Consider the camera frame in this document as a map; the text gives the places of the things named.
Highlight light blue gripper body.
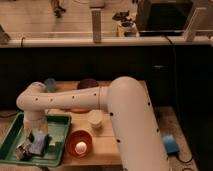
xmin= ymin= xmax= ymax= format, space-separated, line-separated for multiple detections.
xmin=29 ymin=132 xmax=48 ymax=156

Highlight blue object on floor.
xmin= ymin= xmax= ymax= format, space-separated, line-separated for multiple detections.
xmin=163 ymin=135 xmax=179 ymax=155

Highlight black monitor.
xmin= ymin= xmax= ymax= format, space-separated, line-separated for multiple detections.
xmin=136 ymin=0 xmax=193 ymax=32

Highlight white plastic cup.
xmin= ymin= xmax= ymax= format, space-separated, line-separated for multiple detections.
xmin=87 ymin=110 xmax=103 ymax=129

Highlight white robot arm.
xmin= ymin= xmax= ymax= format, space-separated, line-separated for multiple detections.
xmin=16 ymin=77 xmax=170 ymax=171

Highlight orange carrot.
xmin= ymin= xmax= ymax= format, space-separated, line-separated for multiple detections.
xmin=69 ymin=109 xmax=90 ymax=114

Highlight purple plate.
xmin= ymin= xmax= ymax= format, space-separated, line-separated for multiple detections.
xmin=77 ymin=78 xmax=98 ymax=89

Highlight blue cup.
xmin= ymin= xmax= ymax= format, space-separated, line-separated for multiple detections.
xmin=44 ymin=78 xmax=56 ymax=92

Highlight crumpled foil wrapper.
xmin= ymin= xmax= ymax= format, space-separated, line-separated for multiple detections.
xmin=15 ymin=141 xmax=32 ymax=160

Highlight green plastic tray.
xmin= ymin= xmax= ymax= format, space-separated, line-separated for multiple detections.
xmin=0 ymin=113 xmax=71 ymax=167

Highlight orange bowl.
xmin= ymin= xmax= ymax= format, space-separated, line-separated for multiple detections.
xmin=65 ymin=130 xmax=93 ymax=158

